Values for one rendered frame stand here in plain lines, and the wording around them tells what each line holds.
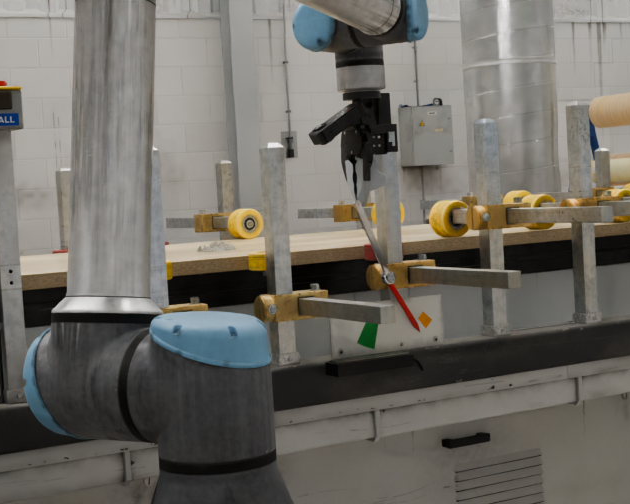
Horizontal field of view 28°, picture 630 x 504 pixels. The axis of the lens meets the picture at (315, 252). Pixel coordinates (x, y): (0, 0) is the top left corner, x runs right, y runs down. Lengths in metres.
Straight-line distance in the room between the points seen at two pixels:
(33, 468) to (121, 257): 0.63
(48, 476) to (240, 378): 0.74
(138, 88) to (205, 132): 8.34
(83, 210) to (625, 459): 1.89
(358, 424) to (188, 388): 0.96
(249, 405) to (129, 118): 0.42
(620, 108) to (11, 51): 4.59
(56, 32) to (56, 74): 0.31
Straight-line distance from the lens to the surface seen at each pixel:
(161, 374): 1.57
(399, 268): 2.45
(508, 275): 2.22
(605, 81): 12.18
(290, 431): 2.39
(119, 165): 1.68
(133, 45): 1.72
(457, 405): 2.60
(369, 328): 2.42
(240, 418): 1.55
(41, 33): 9.71
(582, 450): 3.14
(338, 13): 2.00
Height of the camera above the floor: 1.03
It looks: 3 degrees down
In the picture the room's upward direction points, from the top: 3 degrees counter-clockwise
